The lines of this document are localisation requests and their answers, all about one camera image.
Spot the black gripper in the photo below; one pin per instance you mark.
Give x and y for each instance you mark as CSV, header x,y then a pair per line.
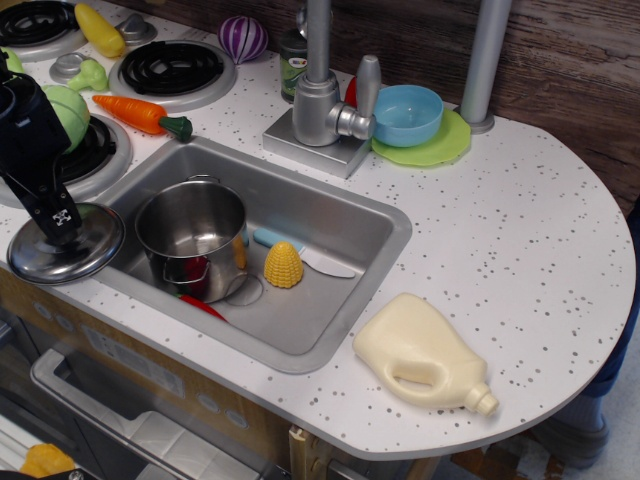
x,y
32,140

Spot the steel pot lid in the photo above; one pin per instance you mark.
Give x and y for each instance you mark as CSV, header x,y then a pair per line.
x,y
34,258

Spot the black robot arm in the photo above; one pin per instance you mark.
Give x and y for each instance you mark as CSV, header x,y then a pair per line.
x,y
32,141

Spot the steel pot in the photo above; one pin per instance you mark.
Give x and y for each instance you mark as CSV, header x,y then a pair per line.
x,y
194,234

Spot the front left stove burner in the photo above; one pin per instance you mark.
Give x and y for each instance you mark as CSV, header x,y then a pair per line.
x,y
98,162

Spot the stove burner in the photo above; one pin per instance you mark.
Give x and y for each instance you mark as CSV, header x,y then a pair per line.
x,y
179,75
98,162
41,30

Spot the green toy cabbage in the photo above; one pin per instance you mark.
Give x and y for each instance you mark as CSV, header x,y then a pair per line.
x,y
72,112

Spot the orange toy carrot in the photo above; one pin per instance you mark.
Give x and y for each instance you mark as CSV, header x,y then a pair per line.
x,y
145,116

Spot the green toy broccoli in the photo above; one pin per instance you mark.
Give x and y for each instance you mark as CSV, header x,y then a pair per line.
x,y
92,75

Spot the silver stove knob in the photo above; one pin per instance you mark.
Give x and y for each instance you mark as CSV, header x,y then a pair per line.
x,y
66,67
136,31

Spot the red toy chili pepper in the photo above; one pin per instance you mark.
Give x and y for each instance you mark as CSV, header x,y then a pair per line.
x,y
200,305

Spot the light green toy vegetable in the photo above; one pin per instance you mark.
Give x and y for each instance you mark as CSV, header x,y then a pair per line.
x,y
11,61

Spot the back right stove burner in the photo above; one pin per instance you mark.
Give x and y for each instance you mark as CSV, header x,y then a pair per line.
x,y
179,75

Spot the yellow toy squash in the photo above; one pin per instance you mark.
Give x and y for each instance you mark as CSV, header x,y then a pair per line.
x,y
104,37

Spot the back left stove burner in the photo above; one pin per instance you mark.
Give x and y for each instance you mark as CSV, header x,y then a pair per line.
x,y
41,30

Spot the silver stove knob rear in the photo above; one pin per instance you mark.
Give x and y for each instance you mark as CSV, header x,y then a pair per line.
x,y
136,31

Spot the yellow toy corn piece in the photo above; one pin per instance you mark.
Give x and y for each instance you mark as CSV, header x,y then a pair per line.
x,y
283,266

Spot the yellow toy in basket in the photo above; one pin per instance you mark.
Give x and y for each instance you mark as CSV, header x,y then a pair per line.
x,y
44,460

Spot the purple striped toy onion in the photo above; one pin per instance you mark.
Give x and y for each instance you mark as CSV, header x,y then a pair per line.
x,y
242,38

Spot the silver toy sink basin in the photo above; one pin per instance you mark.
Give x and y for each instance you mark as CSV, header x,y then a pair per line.
x,y
293,331

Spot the silver toy faucet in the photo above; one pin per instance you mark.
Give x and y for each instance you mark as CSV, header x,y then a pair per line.
x,y
321,130

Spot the green toy spice jar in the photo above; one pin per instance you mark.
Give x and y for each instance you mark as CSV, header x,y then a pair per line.
x,y
293,62

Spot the red toy behind faucet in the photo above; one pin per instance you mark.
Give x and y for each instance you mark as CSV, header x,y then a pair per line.
x,y
350,97

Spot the blue toy bowl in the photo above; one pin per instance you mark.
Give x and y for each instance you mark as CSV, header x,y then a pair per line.
x,y
407,115

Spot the cream toy detergent jug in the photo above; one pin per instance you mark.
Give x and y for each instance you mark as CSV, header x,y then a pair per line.
x,y
417,354

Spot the green toy plate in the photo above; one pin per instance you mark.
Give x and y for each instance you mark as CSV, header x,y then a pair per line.
x,y
451,141

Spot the grey support pole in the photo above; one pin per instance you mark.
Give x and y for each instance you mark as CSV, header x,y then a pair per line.
x,y
485,55

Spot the person leg with shoe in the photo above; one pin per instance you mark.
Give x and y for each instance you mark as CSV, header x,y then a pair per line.
x,y
578,434

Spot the blue handled toy knife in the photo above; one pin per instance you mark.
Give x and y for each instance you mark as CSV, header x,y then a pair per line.
x,y
317,261

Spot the silver oven door handle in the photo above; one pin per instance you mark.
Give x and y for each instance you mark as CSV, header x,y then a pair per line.
x,y
131,440

